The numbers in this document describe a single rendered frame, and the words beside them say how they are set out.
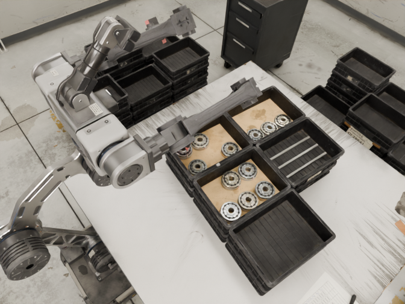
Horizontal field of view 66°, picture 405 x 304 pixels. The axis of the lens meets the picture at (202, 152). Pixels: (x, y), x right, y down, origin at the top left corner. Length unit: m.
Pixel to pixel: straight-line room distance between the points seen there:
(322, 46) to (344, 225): 2.68
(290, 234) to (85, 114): 1.09
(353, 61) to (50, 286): 3.01
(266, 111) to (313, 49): 2.14
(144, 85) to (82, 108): 1.74
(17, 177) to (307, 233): 2.27
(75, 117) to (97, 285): 1.32
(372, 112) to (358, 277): 1.43
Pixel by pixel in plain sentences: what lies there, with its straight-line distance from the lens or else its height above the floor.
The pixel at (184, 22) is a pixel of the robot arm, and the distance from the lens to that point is 1.28.
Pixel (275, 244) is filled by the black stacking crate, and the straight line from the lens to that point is 1.59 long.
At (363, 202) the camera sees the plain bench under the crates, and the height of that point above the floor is 0.70.
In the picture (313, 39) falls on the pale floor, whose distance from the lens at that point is 4.24.
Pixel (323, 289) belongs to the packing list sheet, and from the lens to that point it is 1.74.
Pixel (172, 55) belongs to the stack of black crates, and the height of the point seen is 0.49.
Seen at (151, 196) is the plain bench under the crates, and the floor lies 0.70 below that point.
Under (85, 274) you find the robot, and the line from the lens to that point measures 2.20.
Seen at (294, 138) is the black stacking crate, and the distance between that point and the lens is 1.94.
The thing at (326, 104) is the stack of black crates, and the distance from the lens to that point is 3.05.
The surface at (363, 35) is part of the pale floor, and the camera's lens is 4.59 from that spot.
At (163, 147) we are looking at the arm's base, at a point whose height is 1.47.
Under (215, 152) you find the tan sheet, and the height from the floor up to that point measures 0.83.
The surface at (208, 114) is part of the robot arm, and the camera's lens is 1.10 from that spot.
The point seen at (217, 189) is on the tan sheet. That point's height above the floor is 0.83.
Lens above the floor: 2.29
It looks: 55 degrees down
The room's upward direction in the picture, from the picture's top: 4 degrees clockwise
